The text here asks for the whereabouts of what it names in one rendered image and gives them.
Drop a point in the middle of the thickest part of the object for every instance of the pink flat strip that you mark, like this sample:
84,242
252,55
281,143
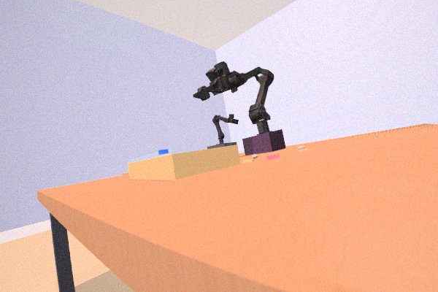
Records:
270,157

